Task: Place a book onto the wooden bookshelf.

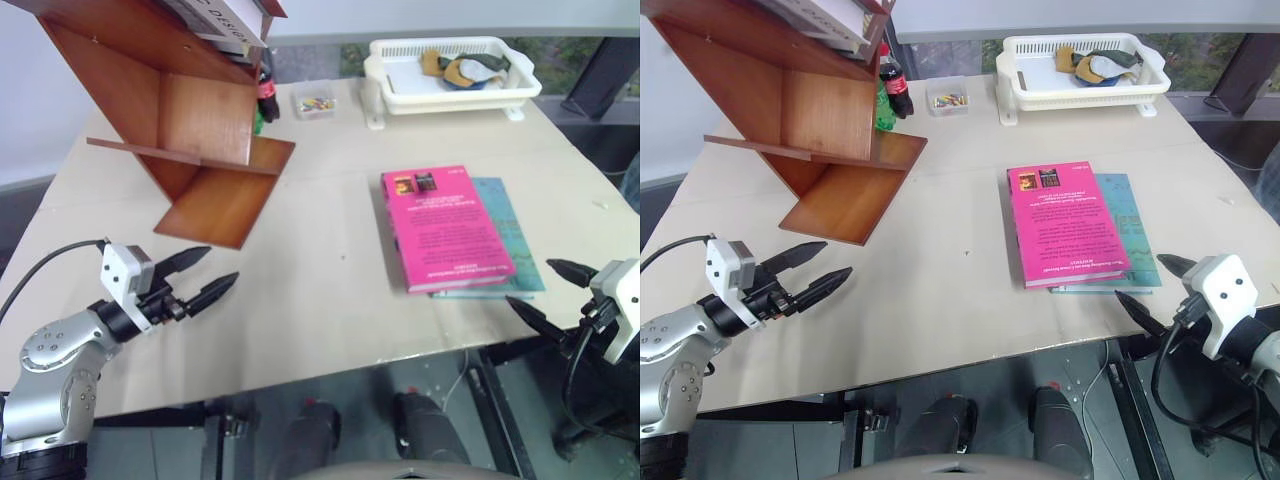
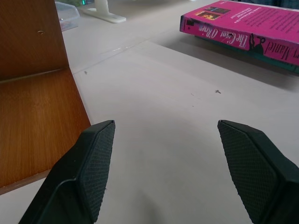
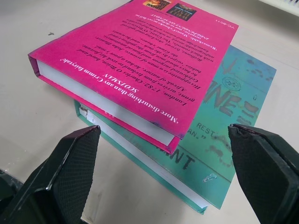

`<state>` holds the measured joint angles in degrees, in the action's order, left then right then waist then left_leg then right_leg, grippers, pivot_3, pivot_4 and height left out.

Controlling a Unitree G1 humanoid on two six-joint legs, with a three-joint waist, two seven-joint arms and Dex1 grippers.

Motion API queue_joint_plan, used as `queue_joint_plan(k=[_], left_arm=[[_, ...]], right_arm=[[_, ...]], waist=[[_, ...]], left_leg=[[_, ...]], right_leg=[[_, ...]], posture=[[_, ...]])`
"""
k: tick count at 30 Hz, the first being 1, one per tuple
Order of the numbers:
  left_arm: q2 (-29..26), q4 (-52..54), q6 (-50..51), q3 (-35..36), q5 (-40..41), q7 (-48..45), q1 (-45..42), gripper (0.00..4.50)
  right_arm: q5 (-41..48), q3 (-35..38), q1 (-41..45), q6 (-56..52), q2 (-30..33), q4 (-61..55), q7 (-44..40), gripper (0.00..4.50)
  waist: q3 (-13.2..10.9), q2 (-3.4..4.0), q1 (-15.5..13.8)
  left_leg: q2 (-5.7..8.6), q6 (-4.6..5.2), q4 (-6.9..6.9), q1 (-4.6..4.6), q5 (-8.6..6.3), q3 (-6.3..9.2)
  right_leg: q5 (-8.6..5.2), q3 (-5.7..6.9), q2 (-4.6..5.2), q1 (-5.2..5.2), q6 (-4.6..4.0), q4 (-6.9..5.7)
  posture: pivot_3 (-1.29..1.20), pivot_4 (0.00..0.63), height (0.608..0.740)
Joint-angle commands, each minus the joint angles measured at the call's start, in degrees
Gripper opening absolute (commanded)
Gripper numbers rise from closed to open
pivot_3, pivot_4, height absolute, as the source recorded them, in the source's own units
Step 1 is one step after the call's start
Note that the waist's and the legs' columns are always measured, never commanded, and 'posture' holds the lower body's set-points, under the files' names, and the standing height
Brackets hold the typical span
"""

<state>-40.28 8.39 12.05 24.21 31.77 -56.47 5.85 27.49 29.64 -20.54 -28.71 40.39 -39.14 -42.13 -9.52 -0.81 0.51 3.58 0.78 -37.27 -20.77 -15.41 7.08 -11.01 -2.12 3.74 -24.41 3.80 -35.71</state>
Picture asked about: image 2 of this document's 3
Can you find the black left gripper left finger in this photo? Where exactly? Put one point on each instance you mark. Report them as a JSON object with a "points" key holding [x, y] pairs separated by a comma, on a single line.
{"points": [[77, 177]]}

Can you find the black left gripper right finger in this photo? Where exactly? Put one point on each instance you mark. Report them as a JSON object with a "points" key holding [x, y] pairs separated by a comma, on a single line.
{"points": [[257, 172]]}

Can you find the brown wooden shelf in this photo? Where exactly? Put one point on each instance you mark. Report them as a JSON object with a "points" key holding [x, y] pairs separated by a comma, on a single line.
{"points": [[32, 93]]}

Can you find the teal book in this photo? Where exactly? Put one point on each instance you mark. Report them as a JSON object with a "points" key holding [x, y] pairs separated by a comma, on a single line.
{"points": [[275, 61]]}

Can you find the pink paperback book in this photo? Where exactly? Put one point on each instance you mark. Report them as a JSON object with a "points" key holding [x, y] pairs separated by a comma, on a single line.
{"points": [[247, 25]]}

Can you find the clear plastic container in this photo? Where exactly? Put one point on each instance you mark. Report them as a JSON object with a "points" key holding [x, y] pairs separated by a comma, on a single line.
{"points": [[67, 16]]}

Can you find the white plastic stand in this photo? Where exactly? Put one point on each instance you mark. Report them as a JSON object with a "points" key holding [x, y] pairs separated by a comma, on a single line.
{"points": [[102, 10]]}

